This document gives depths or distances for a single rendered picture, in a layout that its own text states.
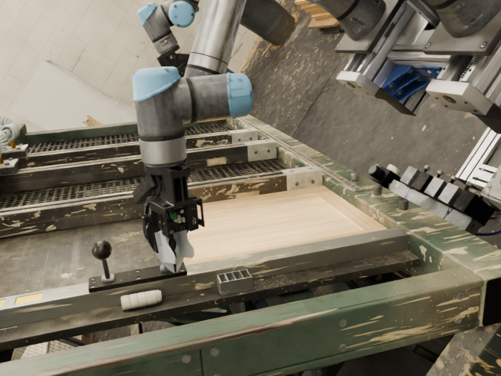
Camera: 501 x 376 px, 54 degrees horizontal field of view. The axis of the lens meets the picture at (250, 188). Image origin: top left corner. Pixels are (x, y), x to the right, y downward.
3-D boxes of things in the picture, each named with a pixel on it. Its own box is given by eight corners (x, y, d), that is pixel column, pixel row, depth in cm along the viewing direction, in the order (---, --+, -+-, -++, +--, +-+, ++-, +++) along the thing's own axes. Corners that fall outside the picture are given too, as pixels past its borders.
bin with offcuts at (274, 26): (305, 12, 553) (260, -25, 528) (281, 51, 557) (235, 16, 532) (288, 15, 601) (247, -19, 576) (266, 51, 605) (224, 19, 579)
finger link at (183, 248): (187, 280, 86) (182, 233, 83) (171, 269, 91) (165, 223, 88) (202, 274, 88) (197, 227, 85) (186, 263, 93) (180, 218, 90)
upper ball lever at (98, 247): (119, 288, 101) (111, 250, 91) (100, 292, 100) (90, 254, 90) (117, 273, 103) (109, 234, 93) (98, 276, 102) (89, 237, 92)
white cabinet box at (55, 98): (218, 164, 546) (42, 60, 466) (191, 207, 550) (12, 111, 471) (206, 153, 602) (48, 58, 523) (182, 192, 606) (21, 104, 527)
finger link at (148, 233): (150, 256, 86) (143, 209, 83) (146, 253, 87) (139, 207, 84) (174, 248, 88) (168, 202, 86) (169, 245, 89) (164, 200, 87)
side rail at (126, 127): (227, 132, 290) (226, 114, 287) (29, 154, 263) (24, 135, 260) (224, 130, 298) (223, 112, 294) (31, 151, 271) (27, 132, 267)
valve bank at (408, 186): (541, 222, 127) (484, 178, 117) (508, 268, 128) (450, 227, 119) (424, 173, 172) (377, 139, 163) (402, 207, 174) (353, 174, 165)
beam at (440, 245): (531, 316, 99) (537, 268, 95) (481, 329, 96) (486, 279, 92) (243, 127, 301) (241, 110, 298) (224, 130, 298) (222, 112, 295)
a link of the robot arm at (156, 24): (156, -1, 155) (133, 13, 156) (174, 31, 159) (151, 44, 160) (157, -1, 163) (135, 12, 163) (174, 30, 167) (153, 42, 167)
